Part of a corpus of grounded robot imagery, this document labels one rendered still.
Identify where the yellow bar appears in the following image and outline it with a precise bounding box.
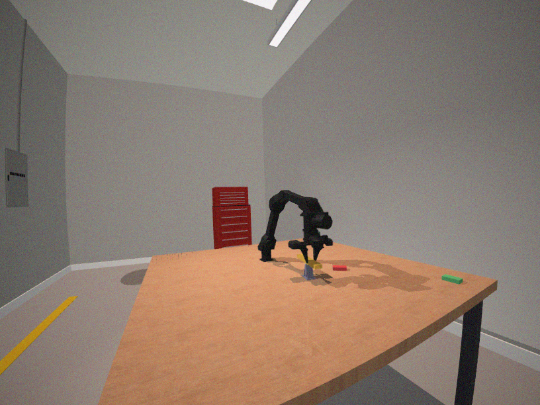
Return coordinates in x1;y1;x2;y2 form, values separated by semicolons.
297;254;323;269

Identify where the green rectangular block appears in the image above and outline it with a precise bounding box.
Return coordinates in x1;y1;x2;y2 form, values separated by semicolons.
442;274;463;285

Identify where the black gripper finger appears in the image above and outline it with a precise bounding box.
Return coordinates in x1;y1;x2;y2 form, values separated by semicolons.
313;246;324;261
300;248;308;263

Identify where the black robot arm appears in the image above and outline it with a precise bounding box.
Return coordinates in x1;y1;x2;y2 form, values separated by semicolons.
257;190;332;262

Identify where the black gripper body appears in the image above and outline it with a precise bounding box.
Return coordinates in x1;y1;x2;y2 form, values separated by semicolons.
289;228;333;249

